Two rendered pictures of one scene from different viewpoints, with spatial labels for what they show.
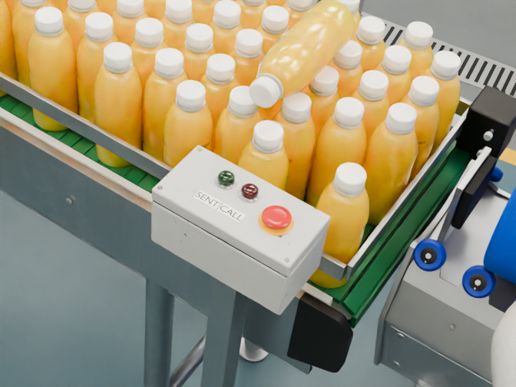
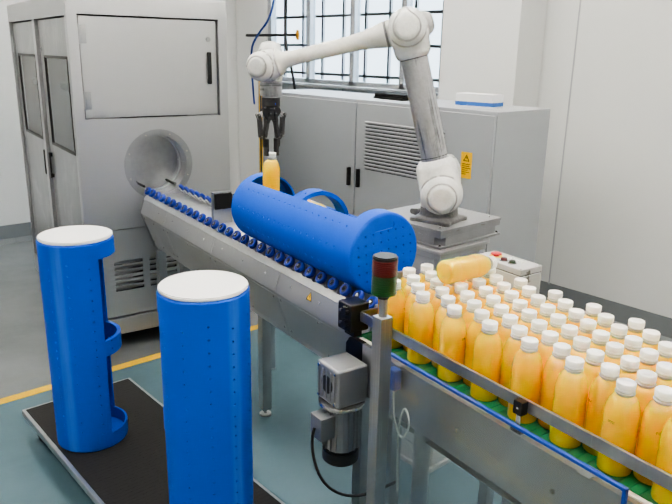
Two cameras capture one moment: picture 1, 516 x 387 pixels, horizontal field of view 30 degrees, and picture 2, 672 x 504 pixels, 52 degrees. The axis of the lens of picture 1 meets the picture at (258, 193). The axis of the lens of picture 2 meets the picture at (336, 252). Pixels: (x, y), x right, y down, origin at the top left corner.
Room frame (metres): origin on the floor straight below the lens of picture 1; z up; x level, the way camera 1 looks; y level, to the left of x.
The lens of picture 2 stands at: (2.91, 0.56, 1.74)
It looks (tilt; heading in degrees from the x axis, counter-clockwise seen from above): 16 degrees down; 209
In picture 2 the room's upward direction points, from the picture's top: 1 degrees clockwise
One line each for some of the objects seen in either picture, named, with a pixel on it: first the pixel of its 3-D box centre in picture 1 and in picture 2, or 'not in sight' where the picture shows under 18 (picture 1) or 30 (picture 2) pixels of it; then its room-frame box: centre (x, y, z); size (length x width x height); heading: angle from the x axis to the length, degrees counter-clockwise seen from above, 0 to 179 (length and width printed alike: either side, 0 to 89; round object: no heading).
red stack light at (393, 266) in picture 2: not in sight; (384, 266); (1.44, -0.11, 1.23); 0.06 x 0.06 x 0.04
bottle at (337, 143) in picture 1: (337, 162); not in sight; (0.98, -0.11, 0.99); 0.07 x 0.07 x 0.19
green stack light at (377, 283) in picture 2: not in sight; (384, 284); (1.44, -0.11, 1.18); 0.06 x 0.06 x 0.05
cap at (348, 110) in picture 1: (348, 111); not in sight; (0.98, -0.11, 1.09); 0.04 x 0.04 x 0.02
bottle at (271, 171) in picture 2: not in sight; (271, 178); (0.58, -1.04, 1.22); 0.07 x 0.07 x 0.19
